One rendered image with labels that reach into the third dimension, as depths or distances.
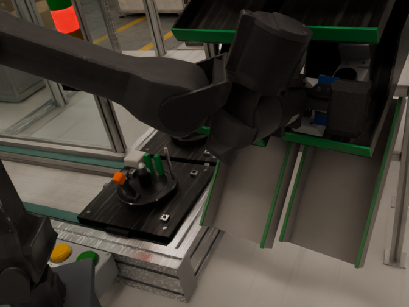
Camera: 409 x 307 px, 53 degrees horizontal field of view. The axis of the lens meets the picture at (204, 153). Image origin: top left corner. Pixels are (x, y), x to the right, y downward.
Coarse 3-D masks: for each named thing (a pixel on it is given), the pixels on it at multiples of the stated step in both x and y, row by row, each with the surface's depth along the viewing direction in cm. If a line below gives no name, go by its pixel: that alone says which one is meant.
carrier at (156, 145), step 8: (160, 136) 115; (168, 136) 114; (192, 136) 108; (200, 136) 107; (152, 144) 112; (160, 144) 111; (168, 144) 111; (176, 144) 110; (184, 144) 108; (192, 144) 107; (200, 144) 107; (152, 152) 109; (160, 152) 108; (176, 152) 107; (184, 152) 106; (192, 152) 105; (200, 152) 105; (176, 160) 105; (184, 160) 104; (192, 160) 103; (200, 160) 102; (208, 160) 101; (216, 160) 100
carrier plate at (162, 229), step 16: (208, 176) 96; (112, 192) 97; (192, 192) 92; (96, 208) 93; (112, 208) 92; (160, 208) 89; (176, 208) 88; (96, 224) 90; (112, 224) 87; (128, 224) 86; (144, 224) 85; (160, 224) 85; (176, 224) 84; (160, 240) 83
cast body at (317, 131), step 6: (306, 78) 54; (312, 78) 53; (306, 84) 52; (312, 84) 53; (306, 108) 52; (312, 114) 53; (306, 120) 55; (312, 120) 55; (306, 126) 55; (312, 126) 54; (318, 126) 54; (324, 126) 56; (300, 132) 58; (306, 132) 57; (312, 132) 56; (318, 132) 55
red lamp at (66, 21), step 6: (72, 6) 91; (54, 12) 89; (60, 12) 89; (66, 12) 89; (72, 12) 90; (54, 18) 90; (60, 18) 89; (66, 18) 90; (72, 18) 91; (60, 24) 90; (66, 24) 90; (72, 24) 91; (78, 24) 92; (60, 30) 91; (66, 30) 91; (72, 30) 91
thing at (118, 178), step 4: (116, 172) 84; (120, 172) 84; (124, 172) 86; (128, 172) 86; (116, 176) 84; (120, 176) 84; (124, 176) 84; (116, 180) 83; (120, 180) 83; (124, 180) 85; (120, 184) 84; (124, 184) 85; (128, 184) 86; (124, 188) 87; (128, 188) 87; (132, 188) 88; (128, 192) 88; (132, 192) 88; (132, 196) 89
